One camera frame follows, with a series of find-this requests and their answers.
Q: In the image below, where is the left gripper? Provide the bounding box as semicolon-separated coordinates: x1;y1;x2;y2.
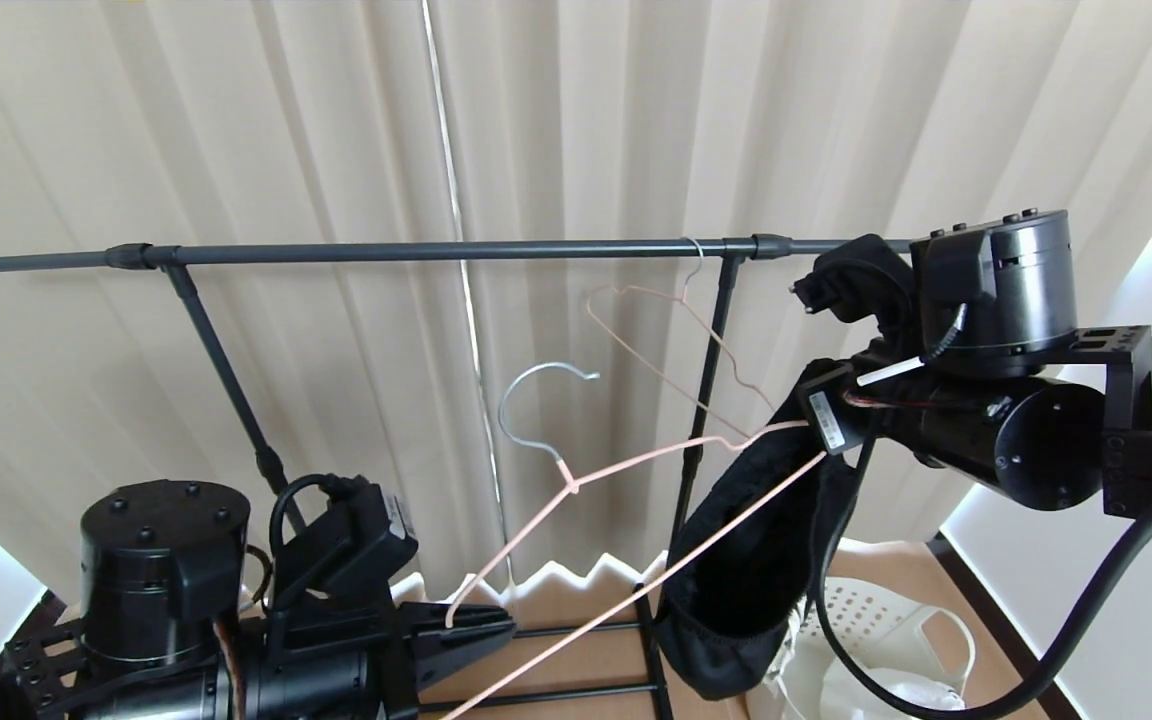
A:
229;603;423;720

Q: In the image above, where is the beige curtain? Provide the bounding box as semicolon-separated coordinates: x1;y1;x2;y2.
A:
0;0;1152;621

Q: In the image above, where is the black clothes rack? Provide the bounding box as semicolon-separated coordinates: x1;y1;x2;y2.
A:
0;233;917;720

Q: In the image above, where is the white laundry basket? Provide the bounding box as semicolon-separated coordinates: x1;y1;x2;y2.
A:
761;575;977;720

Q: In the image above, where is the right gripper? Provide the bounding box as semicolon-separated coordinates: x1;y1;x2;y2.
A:
801;345;937;461

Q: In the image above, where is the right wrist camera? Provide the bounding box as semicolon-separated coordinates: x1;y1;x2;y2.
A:
791;235;922;346

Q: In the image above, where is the white garment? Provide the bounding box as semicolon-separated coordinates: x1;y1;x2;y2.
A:
821;665;967;720

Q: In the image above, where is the pink clothes hanger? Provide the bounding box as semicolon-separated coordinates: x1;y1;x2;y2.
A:
439;362;829;720
586;238;779;441

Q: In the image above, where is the black garment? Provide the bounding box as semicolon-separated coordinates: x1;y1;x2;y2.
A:
654;360;862;701

